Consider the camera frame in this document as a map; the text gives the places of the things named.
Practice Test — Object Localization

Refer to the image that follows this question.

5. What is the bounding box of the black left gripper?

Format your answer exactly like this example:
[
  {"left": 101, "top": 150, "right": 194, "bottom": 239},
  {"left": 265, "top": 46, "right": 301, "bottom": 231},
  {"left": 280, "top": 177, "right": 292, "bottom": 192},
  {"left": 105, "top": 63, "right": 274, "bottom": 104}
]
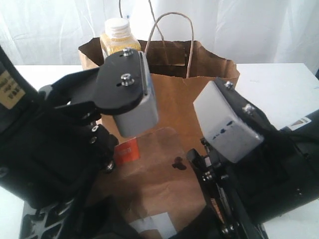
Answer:
[{"left": 0, "top": 67, "right": 120, "bottom": 239}]

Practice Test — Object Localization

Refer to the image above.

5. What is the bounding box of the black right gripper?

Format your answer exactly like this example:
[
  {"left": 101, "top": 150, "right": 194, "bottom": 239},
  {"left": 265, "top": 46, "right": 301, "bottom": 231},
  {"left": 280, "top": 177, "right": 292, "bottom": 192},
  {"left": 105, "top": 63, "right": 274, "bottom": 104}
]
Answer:
[{"left": 175, "top": 78, "right": 319, "bottom": 239}]

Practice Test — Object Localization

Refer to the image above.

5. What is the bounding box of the brown kraft pouch white label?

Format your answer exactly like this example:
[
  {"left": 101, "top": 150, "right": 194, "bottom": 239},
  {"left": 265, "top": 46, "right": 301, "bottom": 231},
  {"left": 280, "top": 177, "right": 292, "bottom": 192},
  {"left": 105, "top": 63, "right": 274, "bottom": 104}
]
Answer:
[{"left": 87, "top": 127, "right": 219, "bottom": 239}]

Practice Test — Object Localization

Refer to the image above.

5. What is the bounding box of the yellow millet grain pack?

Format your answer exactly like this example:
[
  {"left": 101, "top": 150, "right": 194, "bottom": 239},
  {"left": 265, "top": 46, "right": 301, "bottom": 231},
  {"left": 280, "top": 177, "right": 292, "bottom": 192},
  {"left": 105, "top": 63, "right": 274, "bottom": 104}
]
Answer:
[{"left": 100, "top": 17, "right": 141, "bottom": 59}]

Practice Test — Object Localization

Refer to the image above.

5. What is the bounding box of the brown paper shopping bag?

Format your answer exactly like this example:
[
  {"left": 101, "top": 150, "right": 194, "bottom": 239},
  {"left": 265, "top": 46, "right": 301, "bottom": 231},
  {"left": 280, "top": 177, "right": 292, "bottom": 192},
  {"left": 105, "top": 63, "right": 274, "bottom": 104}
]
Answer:
[{"left": 78, "top": 37, "right": 240, "bottom": 153}]

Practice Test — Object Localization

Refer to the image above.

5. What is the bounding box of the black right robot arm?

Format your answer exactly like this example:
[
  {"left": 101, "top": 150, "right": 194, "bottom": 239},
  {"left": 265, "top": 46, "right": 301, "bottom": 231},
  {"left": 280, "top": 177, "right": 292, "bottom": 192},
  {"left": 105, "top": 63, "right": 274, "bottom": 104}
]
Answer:
[{"left": 176, "top": 78, "right": 319, "bottom": 239}]

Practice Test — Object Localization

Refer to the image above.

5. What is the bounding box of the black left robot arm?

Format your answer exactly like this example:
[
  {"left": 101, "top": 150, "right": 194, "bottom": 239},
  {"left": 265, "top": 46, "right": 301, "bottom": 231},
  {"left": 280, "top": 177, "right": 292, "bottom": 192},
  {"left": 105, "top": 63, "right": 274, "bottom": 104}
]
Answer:
[{"left": 0, "top": 51, "right": 123, "bottom": 239}]

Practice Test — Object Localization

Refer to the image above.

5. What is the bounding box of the white backdrop sheet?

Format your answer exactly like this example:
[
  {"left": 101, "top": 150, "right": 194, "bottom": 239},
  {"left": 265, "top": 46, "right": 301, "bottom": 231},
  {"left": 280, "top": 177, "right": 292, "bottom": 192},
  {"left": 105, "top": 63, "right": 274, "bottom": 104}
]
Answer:
[{"left": 0, "top": 0, "right": 319, "bottom": 72}]

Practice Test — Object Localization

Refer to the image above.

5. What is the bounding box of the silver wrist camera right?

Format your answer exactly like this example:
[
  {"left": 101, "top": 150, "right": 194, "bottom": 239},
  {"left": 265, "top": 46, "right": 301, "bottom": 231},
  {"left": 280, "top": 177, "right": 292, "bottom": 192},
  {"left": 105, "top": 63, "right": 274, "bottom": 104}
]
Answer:
[{"left": 193, "top": 81, "right": 264, "bottom": 163}]

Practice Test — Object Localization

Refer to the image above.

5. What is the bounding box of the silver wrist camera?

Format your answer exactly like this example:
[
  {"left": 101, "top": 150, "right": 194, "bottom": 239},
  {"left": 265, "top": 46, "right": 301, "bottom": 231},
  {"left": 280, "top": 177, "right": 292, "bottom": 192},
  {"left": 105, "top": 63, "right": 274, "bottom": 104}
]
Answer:
[
  {"left": 193, "top": 81, "right": 264, "bottom": 163},
  {"left": 95, "top": 48, "right": 160, "bottom": 137}
]

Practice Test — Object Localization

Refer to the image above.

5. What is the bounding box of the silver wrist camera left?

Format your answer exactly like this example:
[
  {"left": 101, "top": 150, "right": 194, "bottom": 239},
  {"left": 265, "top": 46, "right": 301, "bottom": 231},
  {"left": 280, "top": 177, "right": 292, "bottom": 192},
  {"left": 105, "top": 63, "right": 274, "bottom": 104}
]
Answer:
[{"left": 95, "top": 48, "right": 160, "bottom": 137}]

